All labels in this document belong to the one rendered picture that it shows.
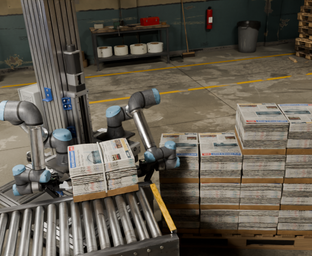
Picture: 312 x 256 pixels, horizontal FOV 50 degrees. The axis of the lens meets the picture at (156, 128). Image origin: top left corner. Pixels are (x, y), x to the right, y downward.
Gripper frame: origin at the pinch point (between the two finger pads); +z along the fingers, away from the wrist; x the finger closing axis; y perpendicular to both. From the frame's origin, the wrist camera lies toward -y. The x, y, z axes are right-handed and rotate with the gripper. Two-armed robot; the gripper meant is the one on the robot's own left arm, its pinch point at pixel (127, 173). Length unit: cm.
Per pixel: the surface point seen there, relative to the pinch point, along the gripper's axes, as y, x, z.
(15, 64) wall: -43, -669, 145
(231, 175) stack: -12, 7, -72
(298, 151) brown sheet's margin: 7, 22, -112
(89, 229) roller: -1, 47, 30
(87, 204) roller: -0.1, 25.7, 28.7
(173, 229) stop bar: 1, 63, -11
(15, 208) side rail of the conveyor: 0, 15, 68
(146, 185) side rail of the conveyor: 0.0, 18.0, -7.8
